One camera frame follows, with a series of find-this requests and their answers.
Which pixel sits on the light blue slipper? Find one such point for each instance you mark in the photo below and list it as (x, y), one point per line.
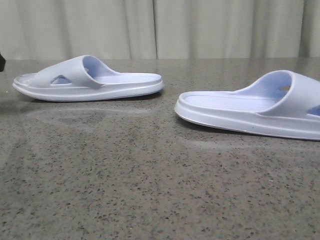
(281, 103)
(86, 78)

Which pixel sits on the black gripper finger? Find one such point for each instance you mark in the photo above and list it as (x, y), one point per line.
(2, 63)

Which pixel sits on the beige curtain backdrop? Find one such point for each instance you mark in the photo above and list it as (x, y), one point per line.
(159, 29)

